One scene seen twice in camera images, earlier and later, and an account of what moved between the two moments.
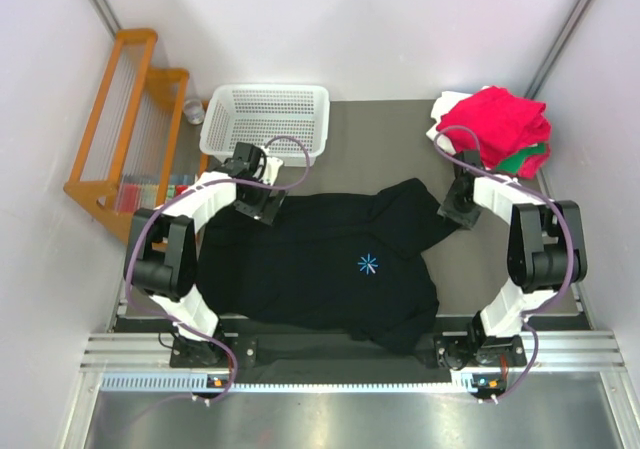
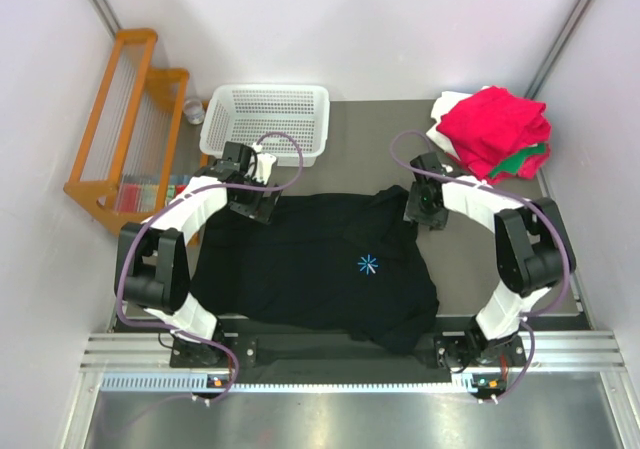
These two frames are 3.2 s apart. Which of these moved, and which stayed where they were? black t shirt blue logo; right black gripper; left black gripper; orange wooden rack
Moved: right black gripper
Stayed: orange wooden rack; left black gripper; black t shirt blue logo
